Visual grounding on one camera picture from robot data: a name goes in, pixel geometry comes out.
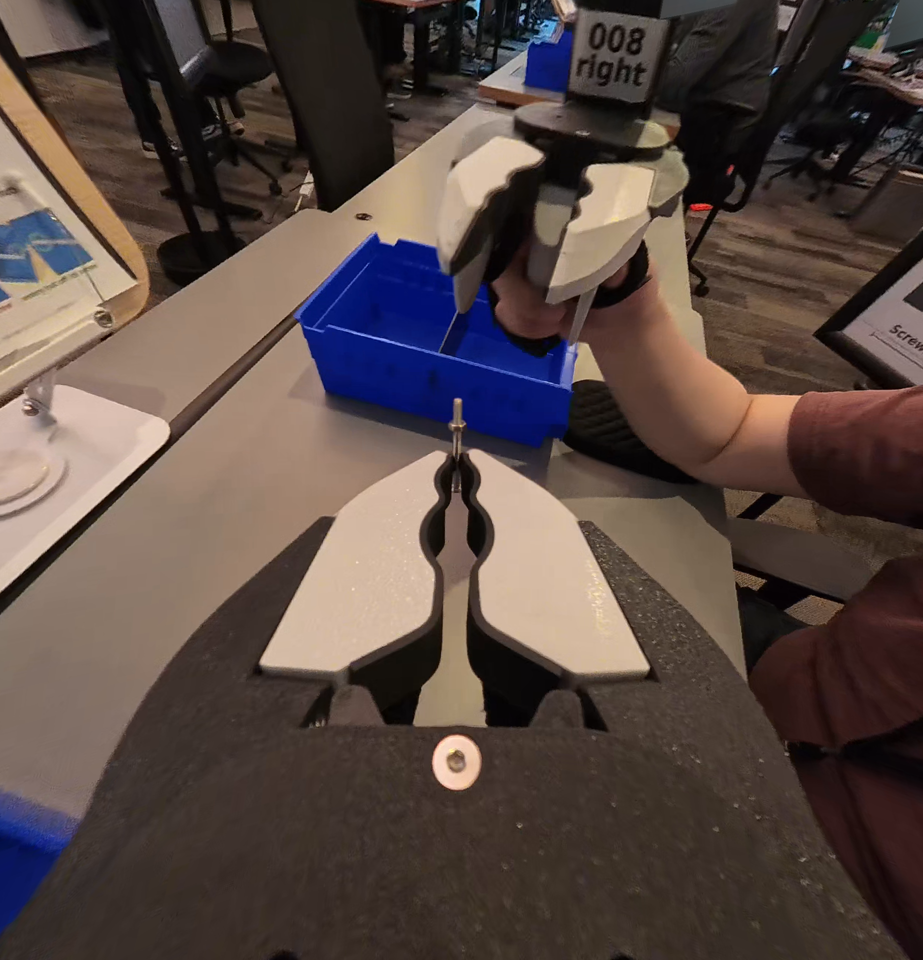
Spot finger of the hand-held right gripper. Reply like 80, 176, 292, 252
545, 164, 657, 346
436, 137, 546, 315

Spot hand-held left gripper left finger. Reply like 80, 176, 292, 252
259, 450, 457, 727

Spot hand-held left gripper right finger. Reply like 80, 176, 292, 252
459, 449, 651, 727

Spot long steel bolt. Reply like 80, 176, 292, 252
447, 397, 468, 493

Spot blue plastic bin with divider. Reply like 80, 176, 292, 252
294, 232, 580, 450

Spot plain blue plastic bin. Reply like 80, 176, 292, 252
0, 783, 80, 936

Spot person's right forearm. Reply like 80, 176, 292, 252
581, 292, 804, 489

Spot person's right hand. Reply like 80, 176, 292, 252
493, 246, 659, 347

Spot small blue storage bin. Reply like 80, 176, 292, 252
523, 30, 576, 92

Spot black bin divider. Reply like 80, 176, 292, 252
439, 299, 471, 356

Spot grey chair armrest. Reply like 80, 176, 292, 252
727, 516, 877, 602

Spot grey metal box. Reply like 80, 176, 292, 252
851, 167, 923, 246

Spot framed marker sign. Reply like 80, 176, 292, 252
813, 217, 923, 389

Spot black framed easel board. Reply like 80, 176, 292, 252
109, 0, 264, 287

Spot papers on wooden table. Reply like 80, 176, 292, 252
0, 30, 149, 414

